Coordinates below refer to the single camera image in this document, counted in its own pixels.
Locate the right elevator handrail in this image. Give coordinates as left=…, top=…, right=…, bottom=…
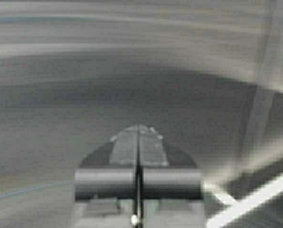
left=207, top=172, right=283, bottom=228

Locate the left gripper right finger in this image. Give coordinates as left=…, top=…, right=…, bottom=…
left=138, top=125, right=205, bottom=228

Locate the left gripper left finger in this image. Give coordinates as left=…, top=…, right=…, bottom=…
left=74, top=125, right=138, bottom=228

